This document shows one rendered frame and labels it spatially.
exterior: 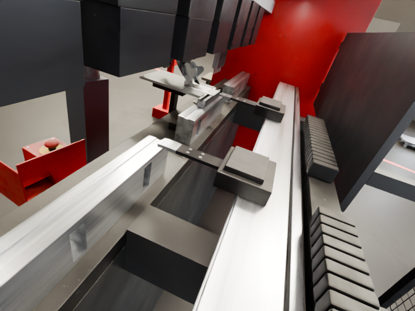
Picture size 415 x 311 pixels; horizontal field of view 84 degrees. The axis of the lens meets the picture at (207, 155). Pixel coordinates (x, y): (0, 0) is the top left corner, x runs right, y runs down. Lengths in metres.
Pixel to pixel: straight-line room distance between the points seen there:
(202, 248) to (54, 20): 0.42
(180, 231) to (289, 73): 1.45
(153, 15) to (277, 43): 1.43
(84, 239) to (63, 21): 0.33
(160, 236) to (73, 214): 0.17
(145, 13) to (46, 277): 0.39
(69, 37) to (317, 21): 1.60
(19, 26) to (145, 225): 0.39
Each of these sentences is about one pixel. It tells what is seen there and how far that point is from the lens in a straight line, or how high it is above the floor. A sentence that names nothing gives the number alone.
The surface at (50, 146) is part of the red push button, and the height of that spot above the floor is 0.81.
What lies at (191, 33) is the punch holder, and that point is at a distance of 0.52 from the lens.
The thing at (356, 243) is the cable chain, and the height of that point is 1.04.
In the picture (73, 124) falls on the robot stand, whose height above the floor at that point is 0.45.
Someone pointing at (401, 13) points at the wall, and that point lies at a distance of 8.39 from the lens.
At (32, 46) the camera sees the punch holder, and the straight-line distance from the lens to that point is 0.25.
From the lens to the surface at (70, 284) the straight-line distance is 0.46.
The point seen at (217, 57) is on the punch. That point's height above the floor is 1.14.
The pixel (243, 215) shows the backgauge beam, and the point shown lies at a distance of 0.43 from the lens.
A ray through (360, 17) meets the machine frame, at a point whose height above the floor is 1.43.
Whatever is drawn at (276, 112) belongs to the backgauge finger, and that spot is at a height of 1.02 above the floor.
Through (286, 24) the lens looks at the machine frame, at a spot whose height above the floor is 1.30.
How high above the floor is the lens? 1.27
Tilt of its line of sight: 31 degrees down
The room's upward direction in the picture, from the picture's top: 15 degrees clockwise
